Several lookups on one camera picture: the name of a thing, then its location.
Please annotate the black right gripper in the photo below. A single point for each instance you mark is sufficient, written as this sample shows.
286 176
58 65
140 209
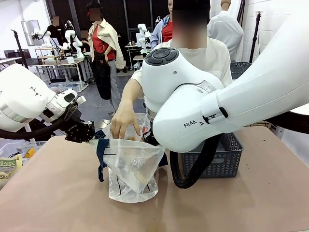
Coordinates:
149 139

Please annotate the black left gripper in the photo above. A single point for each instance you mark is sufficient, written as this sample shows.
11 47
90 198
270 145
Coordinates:
79 131

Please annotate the clear plastic shopping bag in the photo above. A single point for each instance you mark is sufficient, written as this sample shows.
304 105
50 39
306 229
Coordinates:
130 154

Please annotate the grey plastic basket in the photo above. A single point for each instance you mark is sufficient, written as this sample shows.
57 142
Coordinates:
241 70
217 159

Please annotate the person's right forearm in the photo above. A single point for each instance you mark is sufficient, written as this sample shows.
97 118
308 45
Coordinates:
131 96

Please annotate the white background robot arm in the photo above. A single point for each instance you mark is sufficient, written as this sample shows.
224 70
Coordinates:
143 36
72 41
42 36

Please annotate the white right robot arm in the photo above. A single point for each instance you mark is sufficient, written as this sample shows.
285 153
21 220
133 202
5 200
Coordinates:
241 96

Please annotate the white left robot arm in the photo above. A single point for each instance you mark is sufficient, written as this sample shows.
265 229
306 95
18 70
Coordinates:
21 96

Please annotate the person's right hand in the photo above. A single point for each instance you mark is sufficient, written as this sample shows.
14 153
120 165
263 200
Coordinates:
123 118

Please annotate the small yellow box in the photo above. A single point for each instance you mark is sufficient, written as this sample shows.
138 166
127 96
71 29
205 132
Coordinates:
30 152

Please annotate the clear plastic storage bin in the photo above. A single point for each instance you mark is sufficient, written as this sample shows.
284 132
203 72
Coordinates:
21 146

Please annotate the background work table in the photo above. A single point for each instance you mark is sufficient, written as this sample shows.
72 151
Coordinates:
62 63

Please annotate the green printed snack package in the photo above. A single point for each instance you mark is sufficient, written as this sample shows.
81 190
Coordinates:
8 169

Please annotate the mannequin with cream jacket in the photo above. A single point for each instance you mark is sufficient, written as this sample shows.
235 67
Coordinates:
103 48

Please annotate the seated bystander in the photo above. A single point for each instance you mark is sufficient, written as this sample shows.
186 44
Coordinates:
85 39

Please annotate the black tripod stand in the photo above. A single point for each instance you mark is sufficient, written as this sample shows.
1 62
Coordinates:
20 46
256 36

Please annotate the bystander in black t-shirt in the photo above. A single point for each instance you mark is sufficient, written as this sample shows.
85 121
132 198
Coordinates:
55 30

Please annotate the person in white t-shirt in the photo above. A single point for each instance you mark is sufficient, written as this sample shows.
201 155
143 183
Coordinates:
217 58

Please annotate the bystander in blue shirt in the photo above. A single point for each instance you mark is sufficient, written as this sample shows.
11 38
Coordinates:
160 31

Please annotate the mannequin with white shirt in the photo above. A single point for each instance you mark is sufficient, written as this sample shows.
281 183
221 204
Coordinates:
225 33

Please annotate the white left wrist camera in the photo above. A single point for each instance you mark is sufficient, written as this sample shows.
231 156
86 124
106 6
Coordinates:
81 99

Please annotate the grey wall board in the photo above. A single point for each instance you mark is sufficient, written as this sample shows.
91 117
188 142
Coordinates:
30 31

